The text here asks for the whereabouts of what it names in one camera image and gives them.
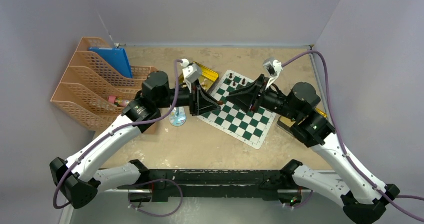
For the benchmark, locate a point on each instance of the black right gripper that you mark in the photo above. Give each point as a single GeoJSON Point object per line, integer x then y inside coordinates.
{"type": "Point", "coordinates": [245, 98]}

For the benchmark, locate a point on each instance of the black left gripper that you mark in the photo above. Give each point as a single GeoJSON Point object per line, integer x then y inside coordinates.
{"type": "Point", "coordinates": [200, 101]}

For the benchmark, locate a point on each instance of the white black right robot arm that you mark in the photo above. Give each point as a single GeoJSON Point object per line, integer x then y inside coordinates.
{"type": "Point", "coordinates": [362, 196]}

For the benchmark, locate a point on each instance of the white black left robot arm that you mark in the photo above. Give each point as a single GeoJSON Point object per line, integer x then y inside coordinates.
{"type": "Point", "coordinates": [80, 177]}

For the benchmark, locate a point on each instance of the green white chess board mat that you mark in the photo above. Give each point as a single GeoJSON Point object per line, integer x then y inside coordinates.
{"type": "Point", "coordinates": [250, 128]}

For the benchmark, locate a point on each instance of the gold tin with light pieces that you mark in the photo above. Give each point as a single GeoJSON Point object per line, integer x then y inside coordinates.
{"type": "Point", "coordinates": [206, 81]}

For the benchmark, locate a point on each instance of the gold tin with dark pieces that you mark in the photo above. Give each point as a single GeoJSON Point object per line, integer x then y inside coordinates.
{"type": "Point", "coordinates": [285, 123]}

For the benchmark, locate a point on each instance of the light blue round item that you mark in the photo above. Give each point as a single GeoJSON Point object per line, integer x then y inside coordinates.
{"type": "Point", "coordinates": [178, 116]}

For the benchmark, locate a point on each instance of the pink bottle in rack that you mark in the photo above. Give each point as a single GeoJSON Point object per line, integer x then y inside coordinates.
{"type": "Point", "coordinates": [117, 101]}

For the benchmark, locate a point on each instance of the blue folder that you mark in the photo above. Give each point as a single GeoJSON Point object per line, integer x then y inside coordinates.
{"type": "Point", "coordinates": [116, 58]}

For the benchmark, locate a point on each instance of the orange plastic file rack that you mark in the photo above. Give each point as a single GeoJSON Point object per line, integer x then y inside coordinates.
{"type": "Point", "coordinates": [89, 81]}

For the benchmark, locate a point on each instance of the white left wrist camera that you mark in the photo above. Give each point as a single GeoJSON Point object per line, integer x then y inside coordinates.
{"type": "Point", "coordinates": [191, 73]}

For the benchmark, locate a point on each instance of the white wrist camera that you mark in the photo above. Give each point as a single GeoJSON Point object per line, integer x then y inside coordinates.
{"type": "Point", "coordinates": [191, 73]}
{"type": "Point", "coordinates": [273, 68]}

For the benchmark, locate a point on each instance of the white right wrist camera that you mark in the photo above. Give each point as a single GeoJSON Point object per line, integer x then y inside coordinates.
{"type": "Point", "coordinates": [273, 68]}

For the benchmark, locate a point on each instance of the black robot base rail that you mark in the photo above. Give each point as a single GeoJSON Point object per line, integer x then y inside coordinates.
{"type": "Point", "coordinates": [269, 185]}

